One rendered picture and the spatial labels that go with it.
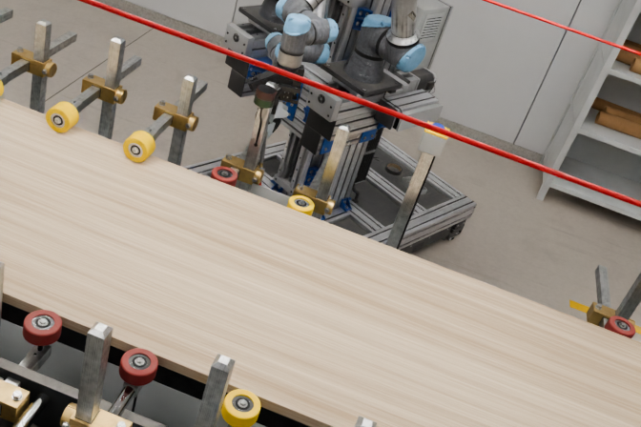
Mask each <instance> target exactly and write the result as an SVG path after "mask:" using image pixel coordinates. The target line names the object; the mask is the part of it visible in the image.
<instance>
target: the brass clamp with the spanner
mask: <svg viewBox="0 0 641 427"><path fill-rule="evenodd" d="M227 154H228V153H227ZM227 154H226V155H227ZM226 155H225V156H224V158H223V159H222V160H221V164H220V166H222V167H228V168H231V167H233V168H236V169H239V174H238V180H239V181H242V182H244V183H247V184H250V185H252V184H253V183H255V184H258V185H259V184H260V182H261V180H262V178H263V175H264V170H261V169H260V168H259V165H257V166H256V168H255V169H254V170H253V171H252V170H249V169H247V168H244V167H243V166H244V162H245V160H243V159H240V158H238V157H235V156H232V160H227V159H226V158H225V157H226Z"/></svg>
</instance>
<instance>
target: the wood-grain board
mask: <svg viewBox="0 0 641 427"><path fill-rule="evenodd" d="M0 261H1V262H3V263H5V266H4V281H3V296H2V301H3V302H5V303H8V304H10V305H12V306H14V307H17V308H19V309H21V310H24V311H26V312H29V313H32V312H34V311H38V310H49V311H52V312H55V313H57V314H58V315H59V316H60V317H61V319H62V326H64V327H66V328H69V329H71V330H74V331H76V332H78V333H80V334H82V335H85V336H86V335H87V333H88V331H89V330H90V329H91V328H92V326H93V325H94V323H95V322H96V321H98V322H100V323H103V324H105V325H108V326H110V327H113V334H112V340H111V346H113V347H115V348H117V349H120V350H122V351H125V352H127V351H129V350H132V349H135V348H141V349H146V350H148V351H151V352H152V353H153V354H155V356H156V357H157V360H158V365H160V366H162V367H165V368H167V369H169V370H172V371H174V372H177V373H179V374H182V375H184V376H187V377H190V378H192V379H195V380H197V381H199V382H202V383H204V384H206V382H207V379H208V375H209V372H210V369H211V365H212V364H213V362H214V360H215V358H216V357H217V354H221V355H223V356H227V357H230V358H231V359H234V360H235V361H236V362H235V365H234V368H233V372H232V374H231V378H230V381H229V384H228V388H227V391H226V393H228V394H229V393H230V392H231V391H234V390H237V389H242V390H247V391H250V392H252V393H253V394H255V395H256V396H257V397H258V399H259V401H260V406H261V407H263V408H265V409H268V410H270V411H273V412H275V413H278V414H280V415H283V416H285V417H289V418H291V419H293V420H295V421H298V422H300V423H303V424H305V425H308V426H310V427H354V426H355V424H356V422H357V419H358V417H359V416H361V417H365V418H367V419H370V420H372V421H375V422H377V426H376V427H641V342H639V341H636V340H634V339H631V338H628V337H626V336H623V335H619V334H617V333H615V332H612V331H609V330H607V329H604V328H602V327H599V326H596V325H594V324H591V323H589V322H587V321H584V320H582V319H579V318H576V317H574V316H571V315H567V314H564V313H562V312H559V311H557V310H554V309H551V308H550V307H547V306H545V305H542V304H539V303H537V302H534V301H531V300H529V299H526V298H524V297H521V296H518V295H515V294H513V293H510V292H507V291H505V290H502V289H500V288H497V287H494V286H492V285H489V284H486V283H484V282H482V281H480V280H477V279H474V278H472V277H469V276H467V275H464V274H460V273H457V272H455V271H452V270H449V269H448V268H445V267H442V266H440V265H437V264H435V263H432V262H429V261H427V260H424V259H422V258H419V257H417V256H415V255H412V254H408V253H405V252H403V251H400V250H397V249H395V248H392V247H390V246H387V245H384V244H382V243H380V242H378V241H375V240H372V239H370V238H367V237H365V236H362V235H359V234H355V233H352V232H350V231H347V230H346V229H343V228H340V227H338V226H335V225H333V224H330V223H327V222H325V221H322V220H320V219H317V218H315V217H313V216H310V215H307V214H305V213H301V212H298V211H295V210H293V209H290V208H288V207H285V206H282V205H280V204H278V203H276V202H273V201H270V200H268V199H265V198H262V197H260V196H257V195H255V194H252V193H248V192H246V191H244V190H241V189H238V188H236V187H233V186H231V185H228V184H225V183H223V182H220V181H217V180H215V179H213V178H211V177H208V176H205V175H203V174H200V173H196V172H193V171H191V170H188V169H186V168H183V167H180V166H178V165H176V164H173V163H171V162H168V161H166V160H163V159H160V158H158V157H155V156H153V155H150V156H149V157H148V158H147V159H146V160H144V161H142V162H134V161H132V160H131V159H129V158H128V157H127V156H126V154H125V153H124V151H123V144H121V143H118V142H115V141H113V140H111V139H109V138H106V137H103V136H101V135H98V134H96V133H93V132H89V131H86V130H83V129H81V128H78V127H76V126H73V127H72V128H70V129H69V130H68V131H66V132H56V131H54V130H53V129H52V128H51V127H50V126H49V125H48V123H47V120H46V115H45V114H44V113H41V112H37V111H34V110H32V109H29V108H26V107H24V106H21V105H19V104H16V103H13V102H11V101H9V100H7V99H4V98H1V97H0Z"/></svg>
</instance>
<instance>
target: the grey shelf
mask: <svg viewBox="0 0 641 427"><path fill-rule="evenodd" d="M601 39H604V40H607V41H610V42H611V43H614V44H617V45H620V46H623V44H624V42H625V40H626V39H627V40H630V41H632V42H635V43H637V44H640V45H641V0H620V1H619V3H618V6H617V8H616V10H615V12H614V14H613V16H612V18H611V20H610V22H609V24H608V26H607V28H606V30H605V32H604V34H603V36H602V38H601ZM620 50H621V49H618V48H616V47H614V46H611V45H608V44H605V43H602V42H599V44H598V46H597V48H596V50H595V52H594V54H593V56H592V58H591V59H590V61H589V64H588V66H587V68H586V70H585V72H584V74H583V76H582V78H581V80H580V82H579V84H578V86H577V88H576V90H575V92H574V94H573V96H572V98H571V99H570V101H569V104H568V107H567V109H566V111H565V113H564V115H563V117H562V119H561V121H560V123H559V125H558V127H557V129H556V131H555V133H554V135H553V137H552V138H551V140H550V142H549V144H548V147H547V149H546V151H545V153H544V155H543V157H542V159H541V161H540V163H539V164H541V165H544V166H546V167H549V168H552V169H554V170H556V171H559V172H562V173H566V174H569V175H571V176H574V177H577V178H580V179H582V180H585V181H588V182H589V183H592V184H595V185H598V186H600V187H603V188H606V189H609V190H611V191H614V192H617V193H620V194H623V195H626V196H628V197H631V198H634V199H636V200H639V201H641V139H639V138H636V137H633V136H631V135H628V134H625V133H622V132H618V131H616V130H613V129H610V128H607V127H604V126H602V125H599V124H596V123H595V118H596V115H597V113H599V111H598V110H596V109H593V108H591V105H592V104H593V102H594V100H595V98H596V97H598V98H601V99H604V100H606V101H609V102H611V103H613V104H616V105H619V106H621V107H624V108H627V109H629V110H632V111H635V112H639V113H641V74H638V73H635V72H632V71H630V65H627V64H625V63H622V62H619V61H616V60H615V59H616V57H617V55H618V53H619V52H620ZM549 187H551V188H553V189H556V190H559V191H561V192H564V193H568V194H571V195H574V196H576V197H579V198H582V199H584V200H587V201H589V202H591V203H594V204H597V205H599V206H602V207H605V208H607V209H610V210H613V211H615V212H618V213H621V214H624V215H627V216H630V217H632V218H635V219H638V220H640V221H641V208H640V207H637V206H634V205H632V204H630V203H627V202H624V201H622V200H619V199H616V198H614V197H611V196H608V195H605V194H603V193H599V192H597V191H594V190H591V189H588V188H586V187H583V186H580V185H578V184H575V183H572V182H569V181H567V180H565V179H562V178H560V177H557V176H554V175H551V174H549V173H544V172H543V184H542V186H541V188H540V190H539V192H538V193H537V195H536V199H539V200H541V201H543V200H544V198H545V196H546V194H547V192H548V189H549Z"/></svg>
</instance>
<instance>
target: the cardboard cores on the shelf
mask: <svg viewBox="0 0 641 427"><path fill-rule="evenodd" d="M623 47H626V48H628V49H631V50H634V51H639V52H641V45H640V44H637V43H635V42H632V41H630V40H627V39H626V40H625V42H624V44H623ZM615 60H616V61H619V62H622V63H625V64H627V65H630V71H632V72H635V73H638V74H641V56H640V55H637V54H634V53H632V52H629V51H624V50H620V52H619V53H618V55H617V57H616V59H615ZM591 108H593V109H596V110H598V111H599V113H597V115H596V118H595V123H596V124H599V125H602V126H604V127H607V128H610V129H613V130H616V131H618V132H622V133H625V134H628V135H631V136H633V137H636V138H639V139H641V113H639V112H635V111H632V110H629V109H627V108H624V107H621V106H619V105H616V104H613V103H611V102H609V101H606V100H604V99H601V98H598V97H596V98H595V100H594V102H593V104H592V105H591Z"/></svg>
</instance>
